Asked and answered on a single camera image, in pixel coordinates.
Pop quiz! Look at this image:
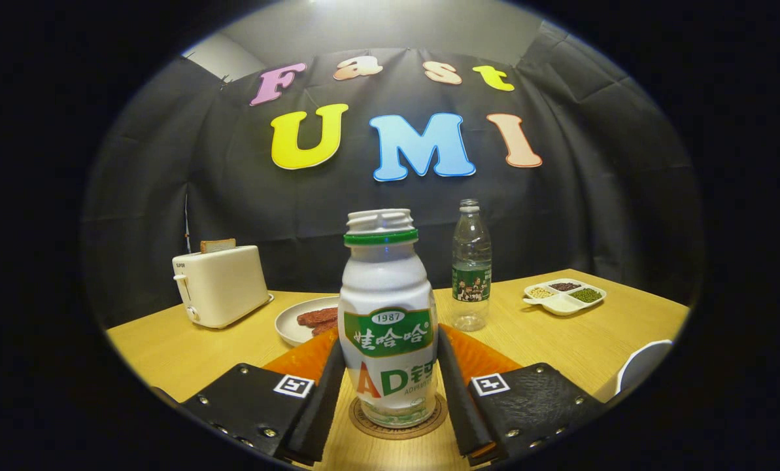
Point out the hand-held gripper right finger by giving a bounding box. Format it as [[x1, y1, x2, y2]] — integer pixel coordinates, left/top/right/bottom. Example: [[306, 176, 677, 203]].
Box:
[[437, 324, 607, 468]]

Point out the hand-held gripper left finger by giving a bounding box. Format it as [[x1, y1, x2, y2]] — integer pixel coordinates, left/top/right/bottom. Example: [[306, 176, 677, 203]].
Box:
[[179, 327, 346, 466]]

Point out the round cork coaster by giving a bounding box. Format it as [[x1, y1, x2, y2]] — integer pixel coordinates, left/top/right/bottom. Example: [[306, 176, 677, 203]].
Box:
[[348, 392, 449, 440]]

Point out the white juice bottle green label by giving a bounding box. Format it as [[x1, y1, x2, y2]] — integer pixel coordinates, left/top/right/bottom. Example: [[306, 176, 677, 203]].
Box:
[[338, 209, 439, 429]]

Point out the white cup with wooden handle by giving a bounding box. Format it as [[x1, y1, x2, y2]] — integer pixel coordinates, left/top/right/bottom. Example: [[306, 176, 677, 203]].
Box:
[[615, 340, 675, 396]]

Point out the clear plastic water bottle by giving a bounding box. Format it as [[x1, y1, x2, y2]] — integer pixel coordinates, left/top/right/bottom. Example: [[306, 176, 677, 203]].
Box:
[[452, 199, 493, 332]]

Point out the white round plate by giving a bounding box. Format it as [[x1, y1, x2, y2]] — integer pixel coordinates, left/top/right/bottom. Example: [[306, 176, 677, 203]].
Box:
[[275, 296, 341, 347]]

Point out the wooden table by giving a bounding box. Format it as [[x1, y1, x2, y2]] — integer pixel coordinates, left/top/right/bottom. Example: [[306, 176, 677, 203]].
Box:
[[105, 268, 691, 471]]

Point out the white divided dish with grains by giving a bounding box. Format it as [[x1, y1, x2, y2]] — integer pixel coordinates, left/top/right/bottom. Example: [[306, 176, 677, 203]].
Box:
[[522, 279, 607, 317]]

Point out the cream toaster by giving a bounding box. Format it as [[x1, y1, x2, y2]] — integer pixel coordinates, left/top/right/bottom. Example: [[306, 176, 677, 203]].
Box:
[[172, 245, 275, 329]]

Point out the black backdrop cloth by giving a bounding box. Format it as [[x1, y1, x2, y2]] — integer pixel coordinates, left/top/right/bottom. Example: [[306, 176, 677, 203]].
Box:
[[81, 20, 704, 328]]

